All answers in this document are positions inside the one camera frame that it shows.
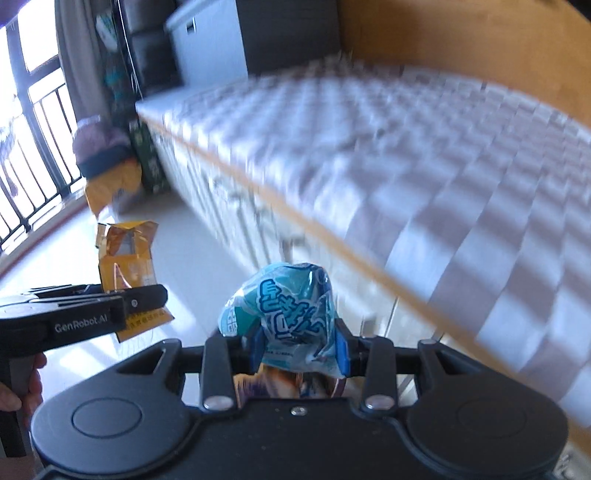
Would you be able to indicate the green carton box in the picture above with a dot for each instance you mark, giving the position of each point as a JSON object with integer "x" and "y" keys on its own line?
{"x": 150, "y": 159}

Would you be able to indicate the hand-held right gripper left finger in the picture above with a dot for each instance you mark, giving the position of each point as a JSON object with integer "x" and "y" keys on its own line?
{"x": 251, "y": 353}

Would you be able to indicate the cream cabinet with wooden top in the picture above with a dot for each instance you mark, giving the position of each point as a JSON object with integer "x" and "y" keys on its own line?
{"x": 277, "y": 240}

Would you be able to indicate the green patterned packs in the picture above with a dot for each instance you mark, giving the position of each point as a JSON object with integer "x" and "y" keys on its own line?
{"x": 115, "y": 69}

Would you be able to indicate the black balcony railing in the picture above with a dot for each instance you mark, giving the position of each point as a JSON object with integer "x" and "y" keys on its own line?
{"x": 37, "y": 138}

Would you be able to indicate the brown curtain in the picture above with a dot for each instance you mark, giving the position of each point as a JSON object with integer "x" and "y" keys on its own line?
{"x": 76, "y": 60}

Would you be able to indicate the person's left hand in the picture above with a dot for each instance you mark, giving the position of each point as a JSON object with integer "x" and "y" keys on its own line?
{"x": 38, "y": 392}

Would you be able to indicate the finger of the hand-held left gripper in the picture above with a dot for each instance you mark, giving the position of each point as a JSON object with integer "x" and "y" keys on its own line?
{"x": 143, "y": 299}
{"x": 64, "y": 290}

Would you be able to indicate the grey storage box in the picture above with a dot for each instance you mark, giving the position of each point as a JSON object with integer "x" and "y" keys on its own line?
{"x": 240, "y": 41}

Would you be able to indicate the teal plastic wrapper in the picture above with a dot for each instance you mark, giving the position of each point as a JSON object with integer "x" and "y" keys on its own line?
{"x": 281, "y": 314}

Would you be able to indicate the pink cushion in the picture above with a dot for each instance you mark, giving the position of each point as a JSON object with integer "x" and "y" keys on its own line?
{"x": 99, "y": 141}

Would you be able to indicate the yellow bag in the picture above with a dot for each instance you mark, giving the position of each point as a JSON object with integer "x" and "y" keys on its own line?
{"x": 113, "y": 189}

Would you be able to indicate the yellow carton pack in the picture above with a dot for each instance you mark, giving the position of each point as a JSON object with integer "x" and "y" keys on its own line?
{"x": 127, "y": 258}

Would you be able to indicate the brown white checkered cloth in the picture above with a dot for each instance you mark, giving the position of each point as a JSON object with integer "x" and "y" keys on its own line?
{"x": 392, "y": 184}

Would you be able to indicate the grey seat cushion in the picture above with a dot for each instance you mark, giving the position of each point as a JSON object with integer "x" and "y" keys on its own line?
{"x": 184, "y": 99}

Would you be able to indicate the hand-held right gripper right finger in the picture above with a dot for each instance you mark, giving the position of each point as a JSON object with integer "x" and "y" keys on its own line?
{"x": 344, "y": 348}

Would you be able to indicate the black drawer tower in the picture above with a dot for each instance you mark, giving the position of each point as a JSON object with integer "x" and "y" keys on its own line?
{"x": 147, "y": 46}

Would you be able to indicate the brown rimmed waste bin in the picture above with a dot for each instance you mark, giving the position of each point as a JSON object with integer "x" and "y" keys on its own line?
{"x": 277, "y": 385}

